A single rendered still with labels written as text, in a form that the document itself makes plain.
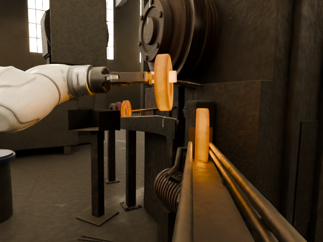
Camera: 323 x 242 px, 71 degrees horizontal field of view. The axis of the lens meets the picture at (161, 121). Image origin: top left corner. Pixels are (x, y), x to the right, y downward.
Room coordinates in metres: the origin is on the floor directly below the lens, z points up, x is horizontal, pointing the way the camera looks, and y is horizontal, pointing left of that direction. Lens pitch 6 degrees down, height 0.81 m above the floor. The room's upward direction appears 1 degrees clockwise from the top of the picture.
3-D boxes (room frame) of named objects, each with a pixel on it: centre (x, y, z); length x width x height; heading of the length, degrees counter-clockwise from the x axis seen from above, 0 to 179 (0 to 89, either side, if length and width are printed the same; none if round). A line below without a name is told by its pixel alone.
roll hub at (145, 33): (1.09, 0.05, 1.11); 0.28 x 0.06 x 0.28; 27
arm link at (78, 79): (0.67, 0.22, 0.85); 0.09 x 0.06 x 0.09; 172
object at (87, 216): (1.48, 0.44, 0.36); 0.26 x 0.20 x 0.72; 62
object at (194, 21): (1.14, -0.04, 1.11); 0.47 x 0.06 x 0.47; 27
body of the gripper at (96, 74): (0.66, 0.15, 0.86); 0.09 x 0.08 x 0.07; 82
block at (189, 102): (0.93, -0.16, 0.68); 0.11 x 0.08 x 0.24; 117
